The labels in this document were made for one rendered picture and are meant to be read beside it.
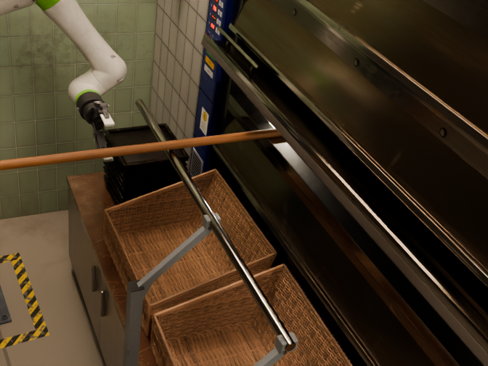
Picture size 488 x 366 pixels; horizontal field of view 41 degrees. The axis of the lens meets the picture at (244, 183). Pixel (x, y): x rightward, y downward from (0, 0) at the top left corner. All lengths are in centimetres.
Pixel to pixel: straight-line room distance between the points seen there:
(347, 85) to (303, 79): 20
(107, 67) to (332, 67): 85
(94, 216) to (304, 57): 123
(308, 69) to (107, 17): 147
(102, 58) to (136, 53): 102
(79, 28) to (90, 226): 86
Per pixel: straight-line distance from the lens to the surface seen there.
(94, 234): 272
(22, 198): 369
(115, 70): 238
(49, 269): 342
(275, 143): 227
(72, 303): 325
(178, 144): 215
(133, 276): 235
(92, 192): 295
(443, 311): 144
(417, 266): 148
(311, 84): 199
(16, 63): 327
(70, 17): 232
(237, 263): 175
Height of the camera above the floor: 233
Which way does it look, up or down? 34 degrees down
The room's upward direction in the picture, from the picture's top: 10 degrees clockwise
